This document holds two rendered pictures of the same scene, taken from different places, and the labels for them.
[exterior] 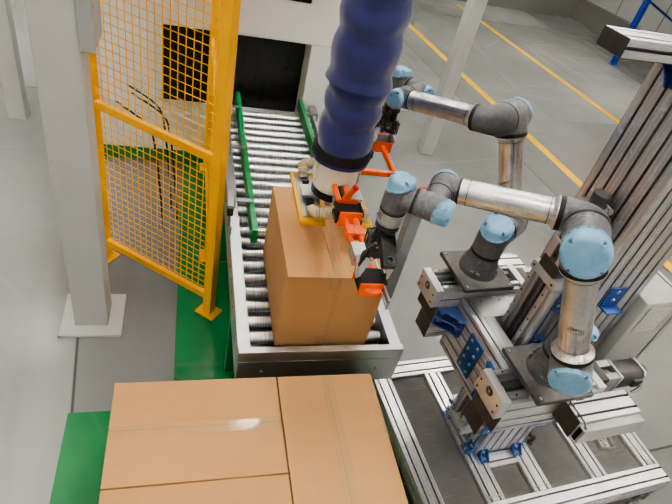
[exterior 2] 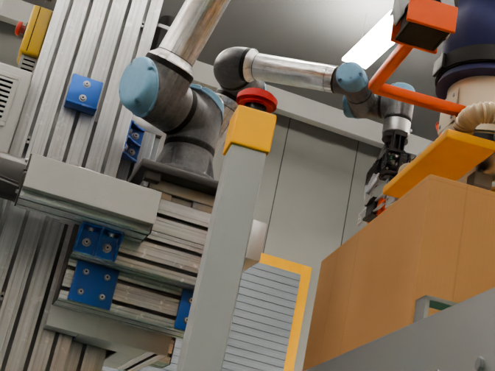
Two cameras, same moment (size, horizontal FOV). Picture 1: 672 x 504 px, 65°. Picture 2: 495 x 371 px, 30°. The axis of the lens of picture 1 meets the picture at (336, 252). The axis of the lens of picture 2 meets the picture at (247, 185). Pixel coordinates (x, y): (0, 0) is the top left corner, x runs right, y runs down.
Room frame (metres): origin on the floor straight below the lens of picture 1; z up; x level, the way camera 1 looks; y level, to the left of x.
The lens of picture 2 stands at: (3.54, -0.02, 0.34)
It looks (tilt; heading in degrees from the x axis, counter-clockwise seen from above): 21 degrees up; 192
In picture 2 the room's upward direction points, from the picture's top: 12 degrees clockwise
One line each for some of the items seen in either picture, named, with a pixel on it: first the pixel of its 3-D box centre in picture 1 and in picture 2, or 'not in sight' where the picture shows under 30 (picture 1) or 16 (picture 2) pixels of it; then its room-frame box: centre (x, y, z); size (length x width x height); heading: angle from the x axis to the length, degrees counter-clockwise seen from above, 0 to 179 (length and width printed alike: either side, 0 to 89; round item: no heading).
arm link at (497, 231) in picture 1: (494, 235); (194, 119); (1.68, -0.56, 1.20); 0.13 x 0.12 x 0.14; 148
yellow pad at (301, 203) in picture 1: (307, 194); not in sight; (1.76, 0.17, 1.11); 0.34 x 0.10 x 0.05; 20
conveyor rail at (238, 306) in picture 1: (229, 200); not in sight; (2.43, 0.66, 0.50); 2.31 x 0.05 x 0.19; 21
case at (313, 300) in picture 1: (317, 263); (451, 349); (1.79, 0.06, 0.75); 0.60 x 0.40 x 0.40; 20
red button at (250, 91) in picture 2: not in sight; (255, 106); (2.16, -0.32, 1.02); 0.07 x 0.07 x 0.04
